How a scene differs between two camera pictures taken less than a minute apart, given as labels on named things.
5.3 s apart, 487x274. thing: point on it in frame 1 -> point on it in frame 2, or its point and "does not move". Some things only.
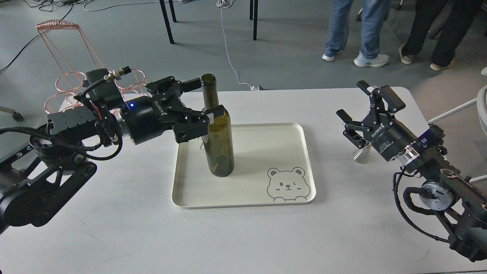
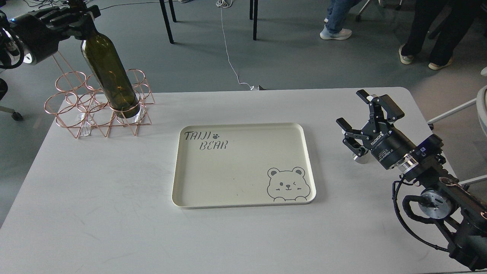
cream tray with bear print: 273,165 does not move
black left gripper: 147,118 -> 40,31
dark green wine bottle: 218,147 -> 116,85
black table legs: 252,2 does not move
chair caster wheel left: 16,116 does not move
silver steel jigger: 362,156 does not move
